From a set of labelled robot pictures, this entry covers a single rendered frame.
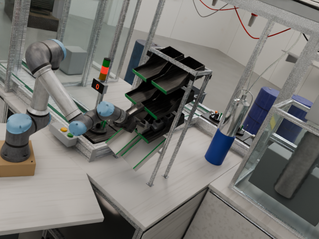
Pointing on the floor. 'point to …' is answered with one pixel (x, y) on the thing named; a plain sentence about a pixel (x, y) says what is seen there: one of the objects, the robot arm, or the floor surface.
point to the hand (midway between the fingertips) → (144, 124)
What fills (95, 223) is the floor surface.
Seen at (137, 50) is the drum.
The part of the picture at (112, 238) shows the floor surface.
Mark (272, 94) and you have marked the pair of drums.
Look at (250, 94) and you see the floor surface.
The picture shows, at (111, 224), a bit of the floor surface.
